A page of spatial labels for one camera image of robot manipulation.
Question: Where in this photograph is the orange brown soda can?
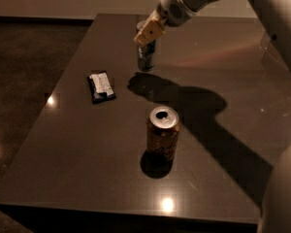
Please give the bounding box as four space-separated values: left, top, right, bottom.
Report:
146 106 180 162

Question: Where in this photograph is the slim blue silver Red Bull can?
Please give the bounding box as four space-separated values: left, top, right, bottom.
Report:
137 40 156 72

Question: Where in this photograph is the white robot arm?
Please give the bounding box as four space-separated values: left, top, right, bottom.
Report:
135 0 291 233

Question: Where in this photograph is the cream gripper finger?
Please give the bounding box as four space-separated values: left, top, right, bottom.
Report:
134 18 165 47

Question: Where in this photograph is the blue white RXBAR wrapper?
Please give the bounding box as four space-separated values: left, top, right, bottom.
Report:
87 71 116 104

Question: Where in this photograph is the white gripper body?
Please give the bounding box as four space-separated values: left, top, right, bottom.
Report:
149 0 196 27

